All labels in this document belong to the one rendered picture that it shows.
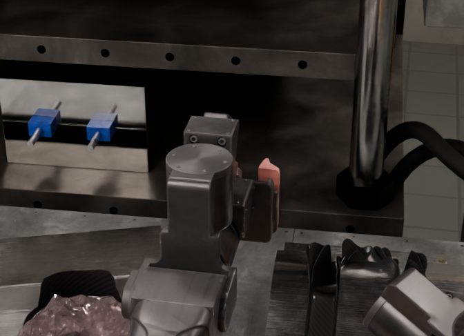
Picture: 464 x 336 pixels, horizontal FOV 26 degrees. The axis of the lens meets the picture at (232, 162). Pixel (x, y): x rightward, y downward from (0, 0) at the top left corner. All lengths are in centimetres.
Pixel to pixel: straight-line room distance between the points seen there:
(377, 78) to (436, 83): 250
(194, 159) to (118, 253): 59
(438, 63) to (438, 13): 259
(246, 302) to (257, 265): 10
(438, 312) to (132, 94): 99
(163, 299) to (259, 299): 72
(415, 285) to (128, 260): 57
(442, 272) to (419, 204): 195
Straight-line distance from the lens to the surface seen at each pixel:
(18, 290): 138
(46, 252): 143
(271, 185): 94
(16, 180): 187
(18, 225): 171
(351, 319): 130
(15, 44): 182
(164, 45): 175
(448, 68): 429
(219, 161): 84
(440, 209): 329
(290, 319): 130
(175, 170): 83
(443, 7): 174
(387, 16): 161
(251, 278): 155
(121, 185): 182
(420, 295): 92
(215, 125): 88
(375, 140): 170
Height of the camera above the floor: 171
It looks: 29 degrees down
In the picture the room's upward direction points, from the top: straight up
